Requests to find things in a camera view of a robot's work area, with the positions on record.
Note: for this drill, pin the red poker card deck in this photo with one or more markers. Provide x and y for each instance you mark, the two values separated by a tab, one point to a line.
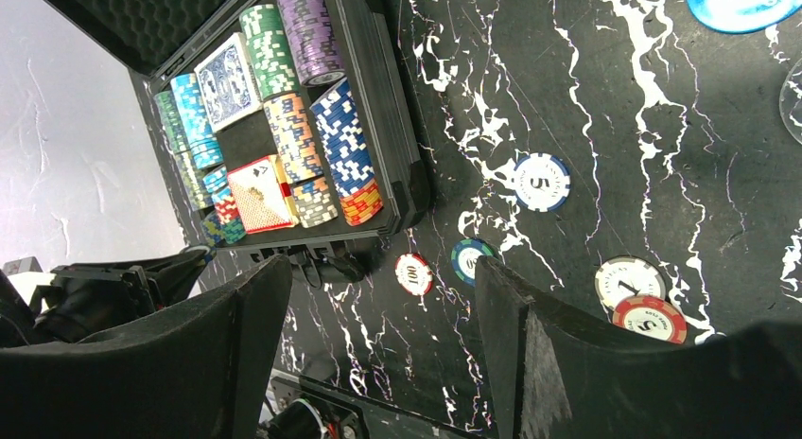
262	197

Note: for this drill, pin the black poker set case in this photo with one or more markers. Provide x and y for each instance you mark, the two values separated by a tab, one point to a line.
161	39

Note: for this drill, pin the grey white 1 chip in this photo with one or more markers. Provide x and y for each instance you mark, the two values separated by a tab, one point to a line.
627	276

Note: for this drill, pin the light blue chip stack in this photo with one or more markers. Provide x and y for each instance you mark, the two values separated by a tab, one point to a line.
202	143

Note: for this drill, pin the red white 100 chip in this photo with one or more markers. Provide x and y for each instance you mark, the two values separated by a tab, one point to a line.
413	274

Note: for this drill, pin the orange red chip stack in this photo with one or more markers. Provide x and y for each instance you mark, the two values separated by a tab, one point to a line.
362	205

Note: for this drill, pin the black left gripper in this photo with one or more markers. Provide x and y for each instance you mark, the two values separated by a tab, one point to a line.
83	300

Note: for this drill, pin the blue poker card deck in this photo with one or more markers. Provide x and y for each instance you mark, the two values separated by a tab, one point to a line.
228	87

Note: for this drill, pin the blue dealer button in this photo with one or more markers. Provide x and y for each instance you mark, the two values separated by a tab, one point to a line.
742	16

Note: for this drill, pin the blue white 5 chip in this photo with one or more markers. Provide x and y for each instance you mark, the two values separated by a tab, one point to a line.
541	182

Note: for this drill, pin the orange blue chip stack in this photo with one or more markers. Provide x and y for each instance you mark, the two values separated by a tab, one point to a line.
293	137

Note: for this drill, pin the blue white chip stack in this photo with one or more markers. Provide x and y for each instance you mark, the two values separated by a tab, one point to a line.
344	141

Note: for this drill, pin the grey white chip stack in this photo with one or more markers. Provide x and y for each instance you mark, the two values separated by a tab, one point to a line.
314	202

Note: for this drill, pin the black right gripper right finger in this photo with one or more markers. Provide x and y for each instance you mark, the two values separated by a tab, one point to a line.
557	371

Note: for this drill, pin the green blue 50 chip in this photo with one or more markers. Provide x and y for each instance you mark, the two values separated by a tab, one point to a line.
464	258

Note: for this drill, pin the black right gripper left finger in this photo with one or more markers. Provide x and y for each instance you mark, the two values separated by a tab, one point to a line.
198	369

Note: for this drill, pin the red 5 chip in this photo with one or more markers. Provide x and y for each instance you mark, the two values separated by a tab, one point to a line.
652	317

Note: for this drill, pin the purple chip stack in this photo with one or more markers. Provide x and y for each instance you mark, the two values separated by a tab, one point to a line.
315	52

